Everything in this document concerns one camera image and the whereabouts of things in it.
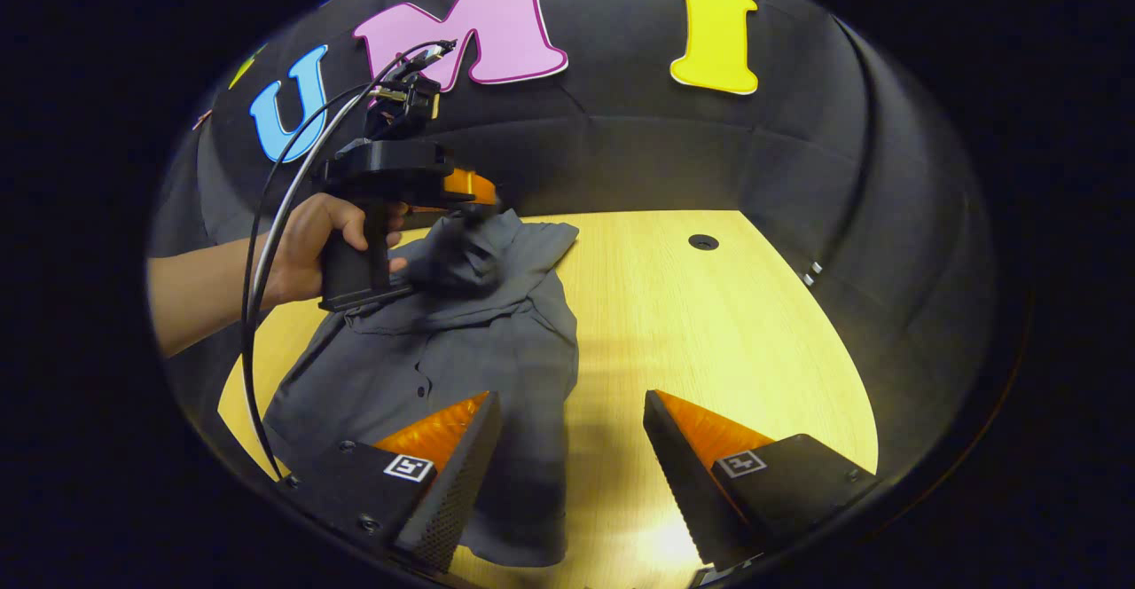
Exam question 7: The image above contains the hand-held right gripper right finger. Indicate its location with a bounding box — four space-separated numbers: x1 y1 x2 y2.
643 389 880 572

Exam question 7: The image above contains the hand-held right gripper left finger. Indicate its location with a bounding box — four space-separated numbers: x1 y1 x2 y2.
275 390 503 573

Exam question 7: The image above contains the grey button-up shirt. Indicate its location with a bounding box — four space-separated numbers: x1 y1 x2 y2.
263 208 582 568

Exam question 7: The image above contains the black backdrop cloth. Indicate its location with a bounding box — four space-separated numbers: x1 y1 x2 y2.
146 0 998 483

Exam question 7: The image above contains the grey cable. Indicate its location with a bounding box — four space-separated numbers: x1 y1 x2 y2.
252 83 418 310

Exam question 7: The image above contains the black cable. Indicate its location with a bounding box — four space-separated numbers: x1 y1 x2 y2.
240 39 458 482

